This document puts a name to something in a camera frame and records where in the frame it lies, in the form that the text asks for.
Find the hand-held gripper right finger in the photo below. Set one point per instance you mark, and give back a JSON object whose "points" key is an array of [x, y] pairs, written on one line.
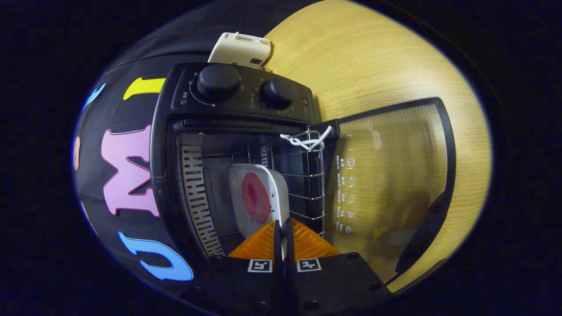
{"points": [[333, 285]]}

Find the black toaster oven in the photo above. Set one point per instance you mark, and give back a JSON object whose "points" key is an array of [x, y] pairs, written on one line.
{"points": [[246, 98]]}

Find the white square plate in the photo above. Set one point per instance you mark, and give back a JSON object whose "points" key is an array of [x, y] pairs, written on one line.
{"points": [[279, 193]]}

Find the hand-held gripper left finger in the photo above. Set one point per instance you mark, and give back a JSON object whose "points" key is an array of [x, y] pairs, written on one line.
{"points": [[246, 289]]}

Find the pink round meat slice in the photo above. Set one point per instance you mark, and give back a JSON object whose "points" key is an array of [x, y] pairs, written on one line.
{"points": [[256, 197]]}

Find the white bread toaster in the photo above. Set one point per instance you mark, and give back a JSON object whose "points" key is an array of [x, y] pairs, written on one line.
{"points": [[239, 50]]}

